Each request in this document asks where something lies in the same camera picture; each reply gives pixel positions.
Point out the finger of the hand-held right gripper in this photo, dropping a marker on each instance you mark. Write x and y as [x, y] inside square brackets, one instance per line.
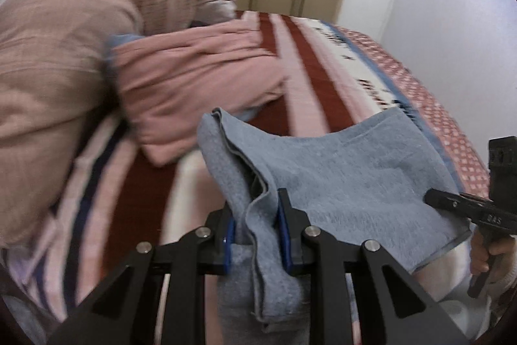
[448, 201]

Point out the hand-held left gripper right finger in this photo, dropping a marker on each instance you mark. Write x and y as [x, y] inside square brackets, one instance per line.
[284, 232]

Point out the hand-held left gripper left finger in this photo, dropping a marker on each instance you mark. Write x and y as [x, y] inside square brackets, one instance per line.
[228, 244]

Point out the grey-blue pants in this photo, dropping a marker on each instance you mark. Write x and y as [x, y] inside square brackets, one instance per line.
[343, 175]

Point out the person's right hand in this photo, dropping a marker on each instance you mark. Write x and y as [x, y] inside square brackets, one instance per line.
[480, 254]

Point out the folded pink clothing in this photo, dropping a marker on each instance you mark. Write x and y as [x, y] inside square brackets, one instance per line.
[194, 86]

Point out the striped printed bed sheet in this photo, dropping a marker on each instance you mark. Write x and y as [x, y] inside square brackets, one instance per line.
[315, 66]

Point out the pink quilt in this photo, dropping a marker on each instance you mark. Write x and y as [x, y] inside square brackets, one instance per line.
[60, 66]

